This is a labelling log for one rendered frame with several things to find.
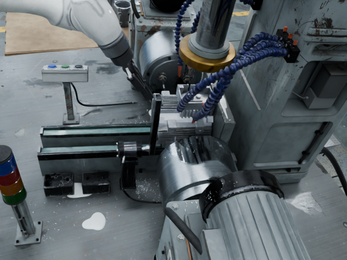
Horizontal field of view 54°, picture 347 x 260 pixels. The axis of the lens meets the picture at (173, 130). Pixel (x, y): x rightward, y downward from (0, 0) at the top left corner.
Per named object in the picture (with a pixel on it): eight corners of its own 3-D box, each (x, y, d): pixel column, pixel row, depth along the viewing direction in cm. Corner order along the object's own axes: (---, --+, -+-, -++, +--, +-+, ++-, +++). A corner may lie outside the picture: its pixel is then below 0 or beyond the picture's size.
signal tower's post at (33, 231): (43, 221, 116) (18, 140, 86) (40, 243, 111) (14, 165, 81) (17, 223, 115) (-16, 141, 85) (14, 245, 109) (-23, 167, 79)
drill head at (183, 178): (215, 161, 130) (231, 114, 112) (248, 268, 102) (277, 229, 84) (150, 164, 124) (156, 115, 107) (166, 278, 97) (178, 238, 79)
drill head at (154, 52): (183, 58, 174) (191, 13, 156) (198, 107, 149) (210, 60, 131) (134, 58, 169) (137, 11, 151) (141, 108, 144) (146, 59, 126)
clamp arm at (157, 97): (155, 148, 119) (162, 93, 101) (156, 155, 117) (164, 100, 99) (145, 148, 119) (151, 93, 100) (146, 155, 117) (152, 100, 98)
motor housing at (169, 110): (196, 119, 143) (205, 83, 130) (205, 153, 131) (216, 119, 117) (149, 119, 139) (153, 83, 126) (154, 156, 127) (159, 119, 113)
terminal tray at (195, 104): (205, 98, 130) (209, 83, 124) (211, 118, 122) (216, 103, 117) (174, 98, 127) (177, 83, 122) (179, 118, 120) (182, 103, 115)
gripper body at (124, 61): (129, 52, 105) (142, 73, 112) (127, 37, 111) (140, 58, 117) (108, 62, 106) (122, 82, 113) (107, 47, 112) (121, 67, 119)
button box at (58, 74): (89, 77, 140) (88, 64, 138) (88, 82, 134) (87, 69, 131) (45, 77, 136) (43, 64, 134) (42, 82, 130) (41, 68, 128)
